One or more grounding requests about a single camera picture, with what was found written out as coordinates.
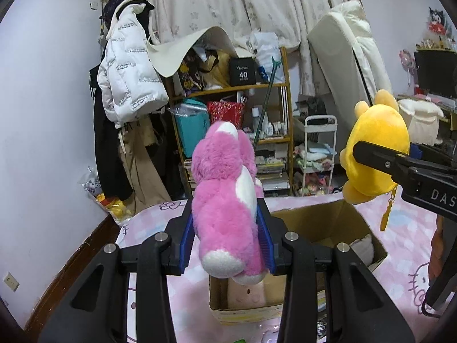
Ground teal shopping bag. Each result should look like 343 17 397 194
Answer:
171 98 210 158

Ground wall power socket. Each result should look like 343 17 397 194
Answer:
3 272 20 292

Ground pink small fan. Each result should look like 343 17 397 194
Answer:
399 50 417 85

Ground pink roll cake plush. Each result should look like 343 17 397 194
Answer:
227 279 267 310

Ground white rolling cart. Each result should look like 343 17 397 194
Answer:
294 115 338 197

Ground pink fluffy bear plush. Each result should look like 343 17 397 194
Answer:
191 121 266 285

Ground black box marked 40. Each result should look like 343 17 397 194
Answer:
229 57 256 87

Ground black white character plush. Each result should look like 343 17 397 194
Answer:
428 8 452 36

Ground yellow round plush toy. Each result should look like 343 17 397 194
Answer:
338 88 411 232

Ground beige trench coat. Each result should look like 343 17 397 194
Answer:
118 115 171 215

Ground cream padded recliner chair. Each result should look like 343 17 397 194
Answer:
308 0 412 151

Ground white puffer jacket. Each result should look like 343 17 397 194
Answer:
98 0 169 129

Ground pink Hello Kitty bedsheet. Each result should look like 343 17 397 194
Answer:
116 196 436 342

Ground floral cream curtain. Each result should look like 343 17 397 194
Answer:
148 0 350 96

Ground wooden bookshelf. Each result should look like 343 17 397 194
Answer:
171 47 294 197

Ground cream sheet over shelf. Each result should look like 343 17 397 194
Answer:
147 26 252 77

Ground person's hand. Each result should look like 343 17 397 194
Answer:
428 215 444 281

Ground red gift bag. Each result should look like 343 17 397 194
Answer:
207 101 246 129

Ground black monitor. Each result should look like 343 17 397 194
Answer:
414 50 457 98

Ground green long pole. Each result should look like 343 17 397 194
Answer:
253 57 282 149

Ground open cardboard box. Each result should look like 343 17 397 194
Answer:
209 198 387 325

